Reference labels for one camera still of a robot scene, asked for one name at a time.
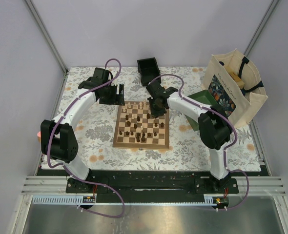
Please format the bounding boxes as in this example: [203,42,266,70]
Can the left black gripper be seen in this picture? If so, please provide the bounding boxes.
[100,83,124,106]

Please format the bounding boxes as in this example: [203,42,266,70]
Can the wooden box in bag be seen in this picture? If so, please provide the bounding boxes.
[228,71,245,89]

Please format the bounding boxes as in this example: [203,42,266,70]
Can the pink capped bottle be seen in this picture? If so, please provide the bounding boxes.
[37,131,41,143]

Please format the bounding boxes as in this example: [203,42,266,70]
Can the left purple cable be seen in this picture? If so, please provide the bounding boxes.
[46,58,125,217]

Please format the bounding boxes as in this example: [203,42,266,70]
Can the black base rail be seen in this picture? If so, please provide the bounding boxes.
[65,170,240,195]

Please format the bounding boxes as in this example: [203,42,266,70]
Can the floral table mat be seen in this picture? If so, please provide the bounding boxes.
[40,66,262,171]

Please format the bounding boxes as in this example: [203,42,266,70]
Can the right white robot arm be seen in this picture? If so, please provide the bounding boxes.
[146,81,234,193]

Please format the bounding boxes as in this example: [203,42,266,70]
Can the wooden chess board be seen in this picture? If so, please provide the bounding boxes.
[113,101,169,150]

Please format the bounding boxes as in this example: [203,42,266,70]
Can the black plastic bin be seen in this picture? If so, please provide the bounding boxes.
[137,57,161,87]

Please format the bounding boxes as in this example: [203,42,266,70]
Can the green metal tray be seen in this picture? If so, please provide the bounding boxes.
[185,89,223,132]

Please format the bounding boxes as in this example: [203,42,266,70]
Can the white slotted cable duct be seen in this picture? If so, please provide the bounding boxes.
[32,194,216,206]

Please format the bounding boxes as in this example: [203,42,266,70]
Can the cream canvas tote bag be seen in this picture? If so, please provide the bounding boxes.
[201,49,268,128]

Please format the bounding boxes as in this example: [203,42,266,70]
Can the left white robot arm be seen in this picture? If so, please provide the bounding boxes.
[40,68,125,193]

